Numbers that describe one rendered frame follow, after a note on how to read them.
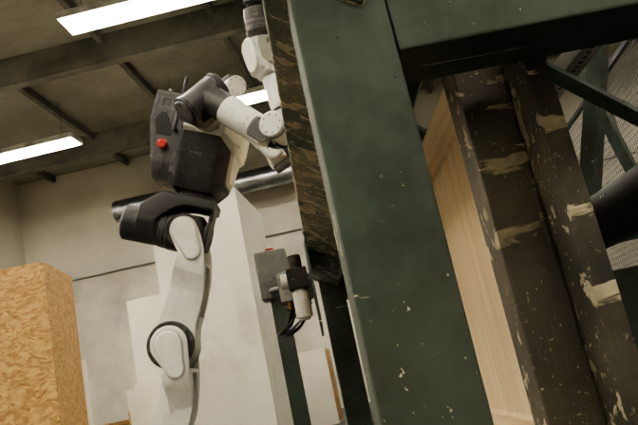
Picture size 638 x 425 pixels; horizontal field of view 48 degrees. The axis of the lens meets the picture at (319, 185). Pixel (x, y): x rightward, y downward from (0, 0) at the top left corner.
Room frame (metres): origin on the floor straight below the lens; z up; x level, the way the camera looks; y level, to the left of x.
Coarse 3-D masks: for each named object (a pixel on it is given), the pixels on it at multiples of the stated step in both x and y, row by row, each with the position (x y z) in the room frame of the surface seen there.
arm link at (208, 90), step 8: (200, 80) 2.01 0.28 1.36; (208, 80) 2.00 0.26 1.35; (192, 88) 1.99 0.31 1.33; (200, 88) 1.98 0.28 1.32; (208, 88) 1.99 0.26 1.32; (216, 88) 1.99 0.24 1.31; (184, 96) 1.97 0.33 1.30; (192, 96) 1.97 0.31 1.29; (200, 96) 1.98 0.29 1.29; (208, 96) 1.98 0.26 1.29; (216, 96) 1.97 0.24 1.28; (224, 96) 1.98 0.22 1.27; (200, 104) 1.98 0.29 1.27; (208, 104) 1.98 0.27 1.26; (216, 104) 1.97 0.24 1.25; (200, 112) 1.99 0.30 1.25; (208, 112) 2.01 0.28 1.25; (216, 112) 1.98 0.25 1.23
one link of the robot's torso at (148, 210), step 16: (160, 192) 2.18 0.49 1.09; (128, 208) 2.20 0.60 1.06; (144, 208) 2.18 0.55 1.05; (160, 208) 2.18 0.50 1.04; (176, 208) 2.30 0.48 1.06; (192, 208) 2.30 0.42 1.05; (208, 208) 2.18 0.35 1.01; (128, 224) 2.18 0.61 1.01; (144, 224) 2.18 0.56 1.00; (160, 224) 2.18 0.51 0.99; (208, 224) 2.21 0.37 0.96; (128, 240) 2.24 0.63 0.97; (144, 240) 2.21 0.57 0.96; (208, 240) 2.23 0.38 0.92
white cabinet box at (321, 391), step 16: (304, 352) 7.26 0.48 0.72; (320, 352) 7.25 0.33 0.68; (304, 368) 7.26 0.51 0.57; (320, 368) 7.25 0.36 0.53; (304, 384) 7.26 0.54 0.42; (320, 384) 7.25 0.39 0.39; (320, 400) 7.26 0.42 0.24; (336, 400) 7.38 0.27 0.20; (320, 416) 7.26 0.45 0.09; (336, 416) 7.25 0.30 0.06
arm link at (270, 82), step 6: (264, 78) 1.94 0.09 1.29; (270, 78) 1.93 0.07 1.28; (264, 84) 1.95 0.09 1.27; (270, 84) 1.93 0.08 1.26; (276, 84) 1.93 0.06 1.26; (270, 90) 1.94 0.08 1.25; (276, 90) 1.93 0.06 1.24; (270, 96) 1.94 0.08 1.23; (276, 96) 1.93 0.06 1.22; (270, 102) 1.94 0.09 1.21; (276, 102) 1.93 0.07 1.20; (276, 108) 1.93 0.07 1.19; (276, 138) 1.93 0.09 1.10; (282, 138) 1.94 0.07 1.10; (282, 144) 2.00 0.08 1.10
